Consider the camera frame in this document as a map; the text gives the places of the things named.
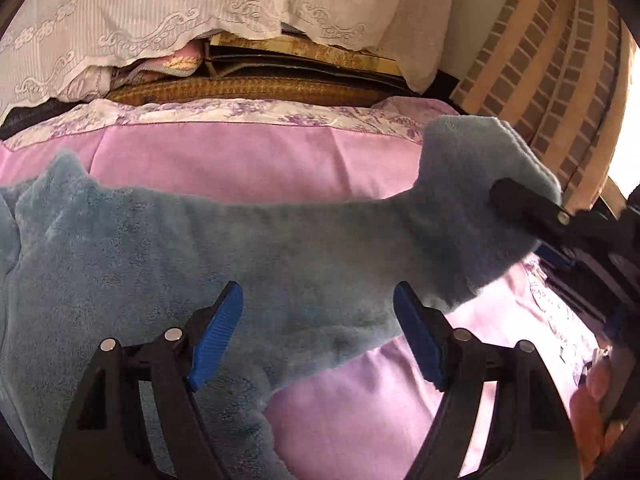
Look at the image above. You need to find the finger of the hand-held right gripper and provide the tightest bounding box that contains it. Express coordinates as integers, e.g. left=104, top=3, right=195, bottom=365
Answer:
left=536, top=243, right=576, bottom=272
left=491, top=177, right=622, bottom=257

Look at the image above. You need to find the dark cloth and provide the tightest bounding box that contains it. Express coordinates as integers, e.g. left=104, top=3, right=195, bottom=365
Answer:
left=0, top=99, right=91, bottom=142

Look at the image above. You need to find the stack of flat cardboard boards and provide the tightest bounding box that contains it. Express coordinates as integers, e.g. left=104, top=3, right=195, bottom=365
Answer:
left=202, top=30, right=403, bottom=87

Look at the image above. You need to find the blue fleece garment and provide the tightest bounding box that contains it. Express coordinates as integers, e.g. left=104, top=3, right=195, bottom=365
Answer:
left=0, top=115, right=563, bottom=480

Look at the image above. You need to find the pink bedsheet with floral border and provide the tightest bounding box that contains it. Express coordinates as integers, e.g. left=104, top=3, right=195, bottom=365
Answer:
left=0, top=97, right=616, bottom=480

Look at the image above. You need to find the person's right hand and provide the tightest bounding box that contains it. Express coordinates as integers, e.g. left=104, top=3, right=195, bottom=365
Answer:
left=570, top=355, right=628, bottom=471

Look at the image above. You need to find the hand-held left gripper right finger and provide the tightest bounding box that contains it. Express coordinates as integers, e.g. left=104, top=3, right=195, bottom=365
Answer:
left=392, top=282, right=583, bottom=480

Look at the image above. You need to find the white lace cover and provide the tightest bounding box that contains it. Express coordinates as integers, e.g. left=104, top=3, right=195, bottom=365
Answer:
left=0, top=0, right=457, bottom=117

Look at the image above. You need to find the woven bamboo mat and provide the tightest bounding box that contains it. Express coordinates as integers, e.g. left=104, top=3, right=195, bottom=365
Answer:
left=105, top=76, right=416, bottom=109

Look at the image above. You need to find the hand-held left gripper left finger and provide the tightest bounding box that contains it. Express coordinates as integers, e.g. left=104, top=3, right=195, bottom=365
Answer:
left=52, top=281, right=244, bottom=480

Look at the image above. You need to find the pink folded quilt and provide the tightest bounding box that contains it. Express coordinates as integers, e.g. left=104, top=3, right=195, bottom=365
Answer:
left=107, top=41, right=206, bottom=87

